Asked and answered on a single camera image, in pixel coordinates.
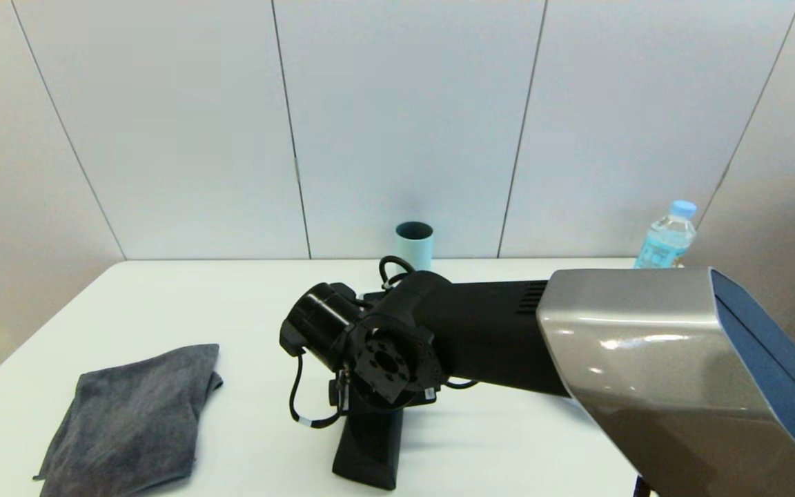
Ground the black glasses case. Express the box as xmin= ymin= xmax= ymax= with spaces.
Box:
xmin=331 ymin=409 xmax=405 ymax=491

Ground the teal plastic cup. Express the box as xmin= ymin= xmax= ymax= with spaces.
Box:
xmin=395 ymin=221 xmax=435 ymax=273

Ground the dark grey folded cloth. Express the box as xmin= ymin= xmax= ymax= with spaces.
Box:
xmin=34 ymin=343 xmax=225 ymax=497

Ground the clear water bottle blue label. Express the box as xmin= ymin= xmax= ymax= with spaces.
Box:
xmin=634 ymin=199 xmax=698 ymax=270

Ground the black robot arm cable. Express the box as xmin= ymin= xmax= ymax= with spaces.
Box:
xmin=288 ymin=347 xmax=348 ymax=429

